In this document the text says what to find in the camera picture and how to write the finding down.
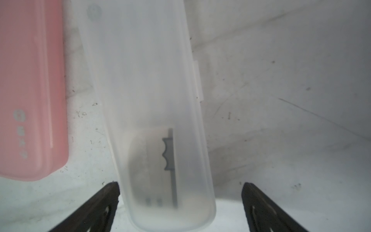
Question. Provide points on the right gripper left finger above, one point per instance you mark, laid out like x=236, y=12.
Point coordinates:
x=96, y=214

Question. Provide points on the pink pencil case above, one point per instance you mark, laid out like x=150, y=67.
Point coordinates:
x=34, y=137

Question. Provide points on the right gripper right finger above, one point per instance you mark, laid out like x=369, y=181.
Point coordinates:
x=264, y=215

